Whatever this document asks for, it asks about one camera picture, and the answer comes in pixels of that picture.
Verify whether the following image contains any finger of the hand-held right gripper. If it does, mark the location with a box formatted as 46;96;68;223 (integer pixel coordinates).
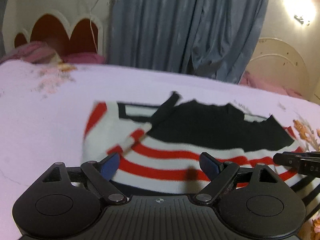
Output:
273;151;320;178

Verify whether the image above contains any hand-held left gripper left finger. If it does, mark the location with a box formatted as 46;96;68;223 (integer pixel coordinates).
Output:
41;152;128;206

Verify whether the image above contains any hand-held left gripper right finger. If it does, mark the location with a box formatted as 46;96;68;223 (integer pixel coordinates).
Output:
192;152;278;206

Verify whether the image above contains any striped knit sweater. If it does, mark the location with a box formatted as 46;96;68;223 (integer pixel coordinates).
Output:
81;91;320;214

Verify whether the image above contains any light pink pillow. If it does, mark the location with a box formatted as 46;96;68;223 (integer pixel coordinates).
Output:
239;70;305;98

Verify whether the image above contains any floral pink bed sheet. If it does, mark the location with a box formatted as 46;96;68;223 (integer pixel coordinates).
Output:
0;60;320;240

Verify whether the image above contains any cream round headboard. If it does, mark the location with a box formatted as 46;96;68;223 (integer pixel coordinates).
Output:
246;37;312;98

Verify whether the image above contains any magenta pillow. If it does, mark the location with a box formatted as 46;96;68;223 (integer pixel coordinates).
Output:
61;53;106;65

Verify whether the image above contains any striped pink quilt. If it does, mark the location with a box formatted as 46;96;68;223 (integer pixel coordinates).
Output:
0;41;63;65

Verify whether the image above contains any blue-grey curtain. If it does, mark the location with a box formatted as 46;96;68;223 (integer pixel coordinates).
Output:
107;0;272;85

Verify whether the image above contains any red heart-shaped headboard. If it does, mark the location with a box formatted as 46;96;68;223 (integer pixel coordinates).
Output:
14;9;104;63

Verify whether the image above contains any wall lamp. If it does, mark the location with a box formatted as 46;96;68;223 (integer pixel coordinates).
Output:
293;14;311;26

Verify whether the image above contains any white cable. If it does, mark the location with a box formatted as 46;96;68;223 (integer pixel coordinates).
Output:
79;0;103;53

